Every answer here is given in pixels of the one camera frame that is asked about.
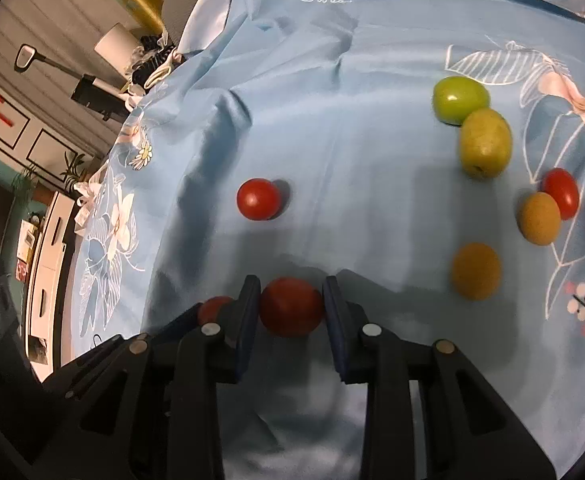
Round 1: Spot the red cherry tomato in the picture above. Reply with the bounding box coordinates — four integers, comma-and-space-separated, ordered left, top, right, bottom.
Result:
236, 178, 281, 221
543, 168, 580, 221
197, 296, 236, 328

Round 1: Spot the blue floral bed sheet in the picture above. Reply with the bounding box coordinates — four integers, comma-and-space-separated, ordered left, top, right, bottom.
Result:
70, 0, 585, 480

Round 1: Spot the dark patterned cloth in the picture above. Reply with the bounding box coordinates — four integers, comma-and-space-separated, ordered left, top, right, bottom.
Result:
127, 35, 180, 93

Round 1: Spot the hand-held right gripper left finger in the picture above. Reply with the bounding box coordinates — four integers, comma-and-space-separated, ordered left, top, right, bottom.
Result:
32, 275, 262, 480

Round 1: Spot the round green fruit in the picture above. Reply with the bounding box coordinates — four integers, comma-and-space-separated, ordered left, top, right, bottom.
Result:
433, 76, 490, 126

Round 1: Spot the white cabinet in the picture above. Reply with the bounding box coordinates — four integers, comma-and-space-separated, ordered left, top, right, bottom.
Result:
17, 192, 80, 366

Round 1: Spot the large red tomato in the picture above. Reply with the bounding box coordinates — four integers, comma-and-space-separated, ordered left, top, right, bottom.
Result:
259, 277, 325, 338

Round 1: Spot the grey yellow patterned curtain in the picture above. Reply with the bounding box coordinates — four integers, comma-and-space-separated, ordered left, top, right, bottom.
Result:
0, 0, 188, 111

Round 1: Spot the green potted plant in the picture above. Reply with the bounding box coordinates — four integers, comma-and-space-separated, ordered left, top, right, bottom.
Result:
60, 152, 90, 186

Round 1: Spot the yellow-brown kumquat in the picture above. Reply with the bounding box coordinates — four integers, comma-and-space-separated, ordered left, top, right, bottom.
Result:
451, 242, 502, 302
517, 192, 562, 246

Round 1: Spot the grey ribbed sofa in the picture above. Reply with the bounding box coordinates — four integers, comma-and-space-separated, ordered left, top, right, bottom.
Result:
161, 0, 210, 43

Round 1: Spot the yellow-green lime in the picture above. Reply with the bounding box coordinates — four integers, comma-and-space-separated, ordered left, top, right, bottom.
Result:
460, 108, 513, 179

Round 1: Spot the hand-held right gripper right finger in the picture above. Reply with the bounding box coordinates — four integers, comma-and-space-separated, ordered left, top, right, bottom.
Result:
323, 275, 558, 480

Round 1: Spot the white lamp shade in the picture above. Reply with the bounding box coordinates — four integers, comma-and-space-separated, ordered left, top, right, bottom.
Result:
94, 23, 138, 77

